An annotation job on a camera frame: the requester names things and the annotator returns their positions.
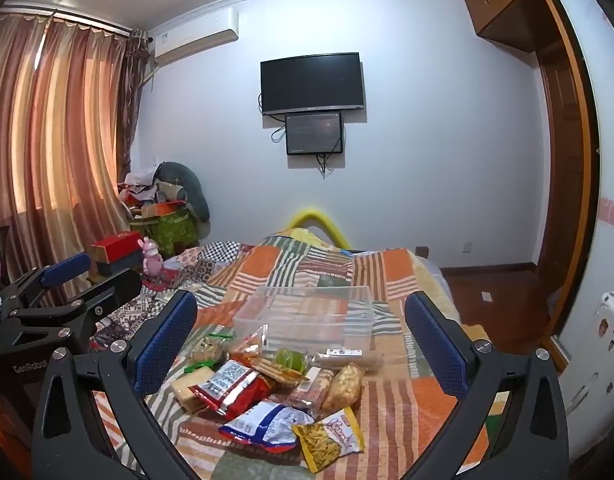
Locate red snack bag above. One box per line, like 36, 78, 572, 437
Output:
193, 359, 273, 421

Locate long white snack packet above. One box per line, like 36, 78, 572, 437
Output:
309, 347, 383, 368

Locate blue white snack bag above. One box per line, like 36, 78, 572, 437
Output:
218, 400, 315, 452

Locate white refrigerator with stickers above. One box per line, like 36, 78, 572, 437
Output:
557, 285, 614, 461

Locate red box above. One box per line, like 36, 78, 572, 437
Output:
91, 231, 145, 263

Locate small black monitor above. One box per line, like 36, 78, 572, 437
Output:
285, 112, 344, 156

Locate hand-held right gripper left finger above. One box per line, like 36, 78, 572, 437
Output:
32, 289, 210, 480

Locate brown patterned curtain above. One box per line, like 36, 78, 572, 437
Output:
118, 30, 154, 173

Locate orange snack packet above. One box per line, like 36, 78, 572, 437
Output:
230, 325, 268, 368

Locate white air conditioner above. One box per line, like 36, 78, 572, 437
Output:
149, 7, 239, 67

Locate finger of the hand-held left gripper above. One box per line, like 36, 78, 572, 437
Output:
9, 267, 144, 333
4, 252, 92, 307

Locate black monitor cables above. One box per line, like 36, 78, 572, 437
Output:
314, 152, 338, 179

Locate pink plush toy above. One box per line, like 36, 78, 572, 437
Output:
142, 236, 164, 276

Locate brown wafer packet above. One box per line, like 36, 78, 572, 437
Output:
287, 367, 334, 408

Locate wooden door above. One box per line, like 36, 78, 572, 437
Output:
534, 0, 600, 356

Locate patchwork blanket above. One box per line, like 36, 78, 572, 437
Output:
87, 227, 493, 480

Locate wooden overhead cabinet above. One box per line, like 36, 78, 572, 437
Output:
462, 0, 558, 53

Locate pile of clothes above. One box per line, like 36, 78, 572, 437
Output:
119, 170, 188, 209

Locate grey pillow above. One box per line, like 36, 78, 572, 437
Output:
154, 161, 211, 221

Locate black wall television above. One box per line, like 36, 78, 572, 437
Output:
260, 52, 365, 117

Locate yellow foam tube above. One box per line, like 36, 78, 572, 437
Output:
286, 206, 353, 250

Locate yellow fries snack bag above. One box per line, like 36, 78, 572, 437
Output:
292, 406, 365, 474

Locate clear peanut bag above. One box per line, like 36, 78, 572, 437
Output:
321, 362, 364, 413

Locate clear biscuit stick packet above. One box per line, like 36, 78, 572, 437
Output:
259, 357, 309, 385

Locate pale yellow snack packet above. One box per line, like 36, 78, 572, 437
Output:
171, 365, 218, 413

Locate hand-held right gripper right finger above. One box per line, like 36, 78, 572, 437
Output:
404, 290, 570, 480

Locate green candy packet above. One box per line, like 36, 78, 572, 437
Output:
276, 347, 308, 373

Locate striped orange curtain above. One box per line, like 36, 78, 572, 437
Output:
0, 7, 138, 306

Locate dark box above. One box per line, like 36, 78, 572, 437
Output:
96, 250, 145, 277

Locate clear plastic container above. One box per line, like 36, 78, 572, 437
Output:
232, 285, 375, 361

